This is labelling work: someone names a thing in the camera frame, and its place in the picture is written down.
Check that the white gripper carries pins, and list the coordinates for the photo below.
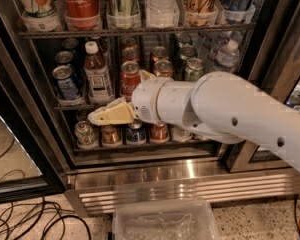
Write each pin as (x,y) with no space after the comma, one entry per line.
(145,100)

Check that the brown tea bottle white cap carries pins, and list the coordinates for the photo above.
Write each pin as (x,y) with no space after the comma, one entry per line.
(97,74)

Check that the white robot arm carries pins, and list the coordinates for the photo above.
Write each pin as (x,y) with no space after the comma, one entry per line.
(220,105)

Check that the red coca-cola can middle shelf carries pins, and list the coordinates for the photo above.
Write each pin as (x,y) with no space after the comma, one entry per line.
(129,78)

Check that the red coca-cola can shelf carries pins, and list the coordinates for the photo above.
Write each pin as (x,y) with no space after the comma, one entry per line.
(80,0)
(129,78)

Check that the blue can bottom shelf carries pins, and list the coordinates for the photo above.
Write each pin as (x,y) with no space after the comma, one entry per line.
(135,133)

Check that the gold can middle shelf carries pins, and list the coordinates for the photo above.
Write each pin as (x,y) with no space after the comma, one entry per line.
(163,68)

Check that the orange can bottom shelf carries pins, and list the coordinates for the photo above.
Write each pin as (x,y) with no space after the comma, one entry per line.
(110,135)

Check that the red can bottom shelf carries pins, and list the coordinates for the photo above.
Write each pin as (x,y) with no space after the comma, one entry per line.
(159,132)

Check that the small water bottle bottom shelf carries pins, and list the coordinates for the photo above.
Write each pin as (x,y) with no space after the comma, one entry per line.
(180,135)

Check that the white green can bottom shelf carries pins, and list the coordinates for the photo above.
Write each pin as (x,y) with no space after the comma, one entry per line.
(85,133)

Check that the green can middle shelf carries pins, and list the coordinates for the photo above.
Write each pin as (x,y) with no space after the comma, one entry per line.
(193,69)

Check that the clear water bottle middle shelf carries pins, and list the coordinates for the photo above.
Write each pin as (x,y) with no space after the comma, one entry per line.
(227,57)

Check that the red coca-cola can top shelf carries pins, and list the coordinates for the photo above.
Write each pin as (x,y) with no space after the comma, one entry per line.
(80,0)

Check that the steel fridge bottom grille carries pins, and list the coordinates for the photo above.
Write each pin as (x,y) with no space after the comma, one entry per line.
(97,193)

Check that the open glass fridge door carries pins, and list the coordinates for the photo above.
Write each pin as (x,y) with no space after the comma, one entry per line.
(29,167)

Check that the blue can front left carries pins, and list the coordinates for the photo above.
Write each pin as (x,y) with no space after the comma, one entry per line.
(66,82)

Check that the clear plastic bin on floor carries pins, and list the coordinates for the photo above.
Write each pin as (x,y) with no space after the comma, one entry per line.
(185,219)

